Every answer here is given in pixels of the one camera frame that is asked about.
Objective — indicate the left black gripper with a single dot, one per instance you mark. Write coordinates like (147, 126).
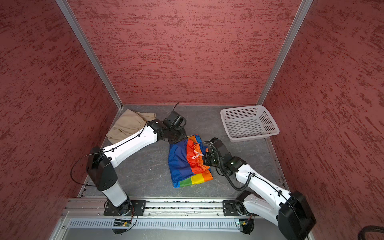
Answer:
(183, 136)

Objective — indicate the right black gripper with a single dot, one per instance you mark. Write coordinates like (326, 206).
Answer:
(206, 159)

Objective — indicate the colourful blue orange shorts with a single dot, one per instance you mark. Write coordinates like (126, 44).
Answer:
(186, 163)

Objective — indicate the beige drawstring shorts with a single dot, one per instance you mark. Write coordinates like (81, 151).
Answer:
(128, 124)

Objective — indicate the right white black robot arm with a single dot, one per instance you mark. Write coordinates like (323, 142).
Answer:
(290, 212)

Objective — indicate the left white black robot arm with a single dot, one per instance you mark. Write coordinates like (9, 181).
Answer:
(102, 162)

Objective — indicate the white perforated plastic basket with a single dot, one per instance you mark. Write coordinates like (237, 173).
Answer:
(248, 123)

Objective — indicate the right small circuit board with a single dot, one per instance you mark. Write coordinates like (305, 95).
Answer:
(246, 223)

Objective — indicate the small circuit board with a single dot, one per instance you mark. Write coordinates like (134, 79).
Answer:
(246, 223)
(121, 223)

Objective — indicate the left small circuit board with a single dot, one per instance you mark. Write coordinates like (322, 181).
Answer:
(121, 223)

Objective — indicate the left corner aluminium profile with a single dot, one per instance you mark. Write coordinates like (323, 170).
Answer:
(79, 33)

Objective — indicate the corner aluminium profile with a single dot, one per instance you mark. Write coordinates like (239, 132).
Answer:
(79, 33)
(291, 35)

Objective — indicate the right corner aluminium profile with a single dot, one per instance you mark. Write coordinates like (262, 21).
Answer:
(291, 35)

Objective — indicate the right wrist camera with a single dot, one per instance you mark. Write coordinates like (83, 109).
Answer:
(215, 142)

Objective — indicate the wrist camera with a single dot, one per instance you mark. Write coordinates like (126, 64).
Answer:
(215, 142)
(175, 120)

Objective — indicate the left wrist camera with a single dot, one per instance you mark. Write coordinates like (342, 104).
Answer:
(175, 120)

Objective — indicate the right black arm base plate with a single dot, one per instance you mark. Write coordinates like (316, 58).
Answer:
(234, 209)

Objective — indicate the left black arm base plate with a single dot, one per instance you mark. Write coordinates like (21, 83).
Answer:
(138, 207)

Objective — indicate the white slotted cable duct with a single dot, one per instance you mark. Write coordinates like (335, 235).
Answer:
(227, 225)

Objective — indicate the aluminium mounting rail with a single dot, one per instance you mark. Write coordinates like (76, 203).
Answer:
(93, 207)

